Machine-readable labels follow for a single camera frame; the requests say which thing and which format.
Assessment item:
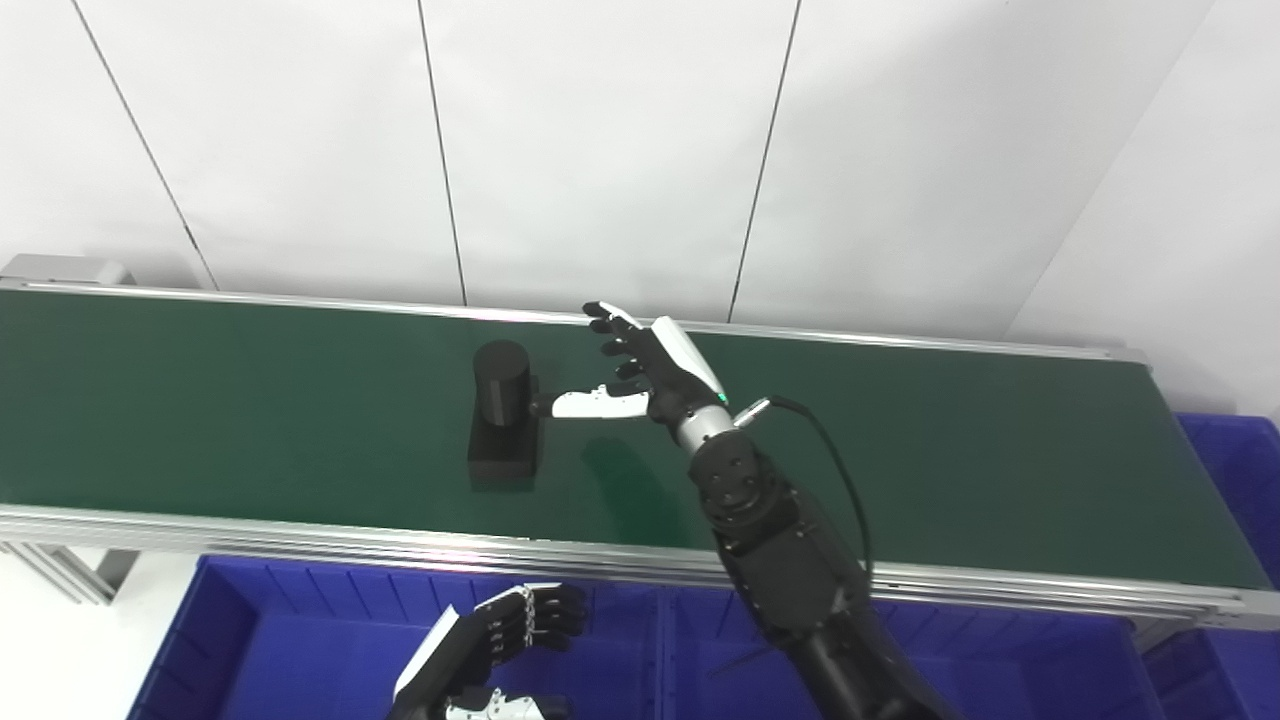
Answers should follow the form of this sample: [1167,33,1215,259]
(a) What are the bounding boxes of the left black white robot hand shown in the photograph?
[385,583,591,720]

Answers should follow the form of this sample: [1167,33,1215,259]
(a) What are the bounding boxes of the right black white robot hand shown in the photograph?
[550,300,731,427]

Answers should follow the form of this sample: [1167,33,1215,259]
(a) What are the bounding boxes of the black cylinder-on-block part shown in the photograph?
[467,340,544,492]

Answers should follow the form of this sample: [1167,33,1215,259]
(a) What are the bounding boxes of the green conveyor belt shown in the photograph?
[0,290,1271,591]
[0,280,1280,631]

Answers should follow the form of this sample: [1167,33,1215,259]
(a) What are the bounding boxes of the blue plastic bin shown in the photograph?
[655,588,1171,720]
[1140,412,1280,720]
[125,555,668,720]

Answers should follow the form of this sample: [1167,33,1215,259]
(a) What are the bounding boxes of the aluminium conveyor support leg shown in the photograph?
[0,543,141,607]

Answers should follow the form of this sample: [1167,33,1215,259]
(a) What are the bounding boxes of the grey conveyor motor housing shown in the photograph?
[0,254,137,290]

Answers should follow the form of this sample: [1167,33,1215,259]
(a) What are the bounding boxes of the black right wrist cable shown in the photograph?
[733,395,877,601]

